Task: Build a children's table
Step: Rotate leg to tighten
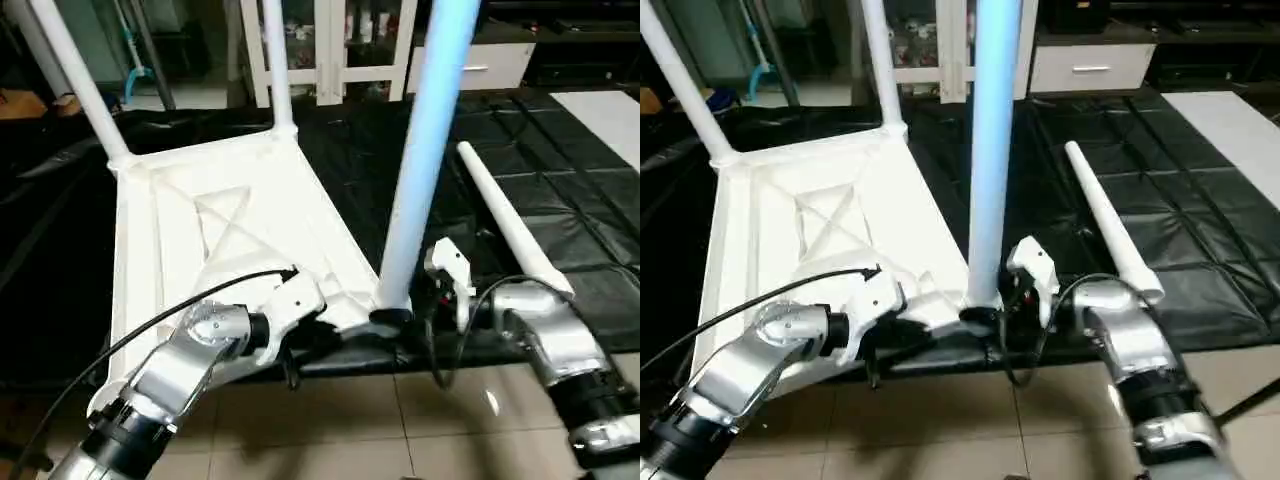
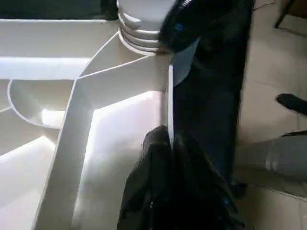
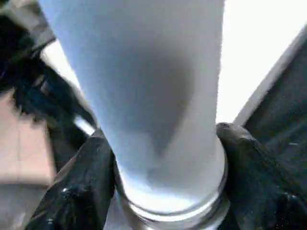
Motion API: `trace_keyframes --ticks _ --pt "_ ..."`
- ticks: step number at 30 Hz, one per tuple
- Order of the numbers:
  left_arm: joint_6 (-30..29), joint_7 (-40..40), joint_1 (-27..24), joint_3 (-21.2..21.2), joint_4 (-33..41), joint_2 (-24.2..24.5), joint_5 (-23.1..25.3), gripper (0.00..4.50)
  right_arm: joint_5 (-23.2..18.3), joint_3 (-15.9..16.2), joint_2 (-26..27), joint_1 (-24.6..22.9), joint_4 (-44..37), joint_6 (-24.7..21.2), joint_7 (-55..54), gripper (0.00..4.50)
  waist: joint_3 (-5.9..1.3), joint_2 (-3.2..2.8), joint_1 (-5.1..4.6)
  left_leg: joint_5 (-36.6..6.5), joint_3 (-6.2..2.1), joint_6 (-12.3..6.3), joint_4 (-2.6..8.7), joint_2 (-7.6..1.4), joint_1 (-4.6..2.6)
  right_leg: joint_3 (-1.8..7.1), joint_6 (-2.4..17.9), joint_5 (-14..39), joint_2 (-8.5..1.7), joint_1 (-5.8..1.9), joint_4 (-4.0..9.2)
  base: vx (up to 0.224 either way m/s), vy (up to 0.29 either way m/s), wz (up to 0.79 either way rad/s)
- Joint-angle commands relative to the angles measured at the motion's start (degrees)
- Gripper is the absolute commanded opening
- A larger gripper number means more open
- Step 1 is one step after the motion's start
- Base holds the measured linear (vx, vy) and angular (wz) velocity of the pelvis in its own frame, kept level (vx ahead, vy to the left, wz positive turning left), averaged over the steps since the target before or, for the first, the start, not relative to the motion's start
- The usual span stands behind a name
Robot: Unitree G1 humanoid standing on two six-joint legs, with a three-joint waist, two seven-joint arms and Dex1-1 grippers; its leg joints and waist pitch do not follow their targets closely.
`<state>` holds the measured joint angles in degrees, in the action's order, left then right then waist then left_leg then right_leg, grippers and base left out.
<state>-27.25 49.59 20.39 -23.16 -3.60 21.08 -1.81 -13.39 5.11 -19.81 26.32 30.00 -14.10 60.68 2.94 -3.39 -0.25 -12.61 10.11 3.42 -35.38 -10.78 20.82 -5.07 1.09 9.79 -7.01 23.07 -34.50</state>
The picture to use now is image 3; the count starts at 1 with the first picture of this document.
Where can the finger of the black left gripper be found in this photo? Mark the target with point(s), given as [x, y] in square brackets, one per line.
[72, 103]

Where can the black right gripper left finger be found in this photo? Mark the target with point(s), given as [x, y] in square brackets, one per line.
[79, 187]

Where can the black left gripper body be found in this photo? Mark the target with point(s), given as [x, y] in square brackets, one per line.
[21, 67]

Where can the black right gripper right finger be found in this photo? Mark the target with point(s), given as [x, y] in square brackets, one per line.
[264, 187]

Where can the white plastic table leg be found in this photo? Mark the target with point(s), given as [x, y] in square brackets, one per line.
[144, 72]

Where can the white plastic table top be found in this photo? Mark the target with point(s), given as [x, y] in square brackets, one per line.
[259, 48]

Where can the black work mat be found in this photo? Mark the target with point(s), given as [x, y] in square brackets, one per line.
[288, 120]

